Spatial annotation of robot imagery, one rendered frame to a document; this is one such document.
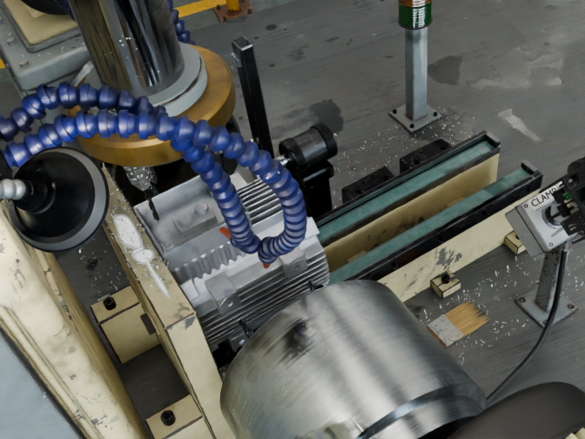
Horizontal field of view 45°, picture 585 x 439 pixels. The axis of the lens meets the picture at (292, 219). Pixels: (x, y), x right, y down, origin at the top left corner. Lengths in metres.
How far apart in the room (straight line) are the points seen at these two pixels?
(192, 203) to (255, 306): 0.16
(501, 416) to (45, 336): 0.42
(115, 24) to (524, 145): 0.97
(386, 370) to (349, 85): 1.01
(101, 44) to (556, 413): 0.50
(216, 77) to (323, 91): 0.86
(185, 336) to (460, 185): 0.63
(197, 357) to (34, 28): 0.68
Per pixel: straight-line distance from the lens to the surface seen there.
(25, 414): 0.77
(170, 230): 0.93
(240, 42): 0.98
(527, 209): 0.97
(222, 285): 0.91
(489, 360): 1.15
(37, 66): 1.24
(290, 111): 1.58
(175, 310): 0.81
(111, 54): 0.72
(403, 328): 0.76
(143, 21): 0.70
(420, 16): 1.36
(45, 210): 0.46
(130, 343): 1.19
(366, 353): 0.72
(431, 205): 1.26
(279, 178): 0.61
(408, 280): 1.17
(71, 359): 0.73
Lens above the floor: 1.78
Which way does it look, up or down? 47 degrees down
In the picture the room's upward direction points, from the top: 11 degrees counter-clockwise
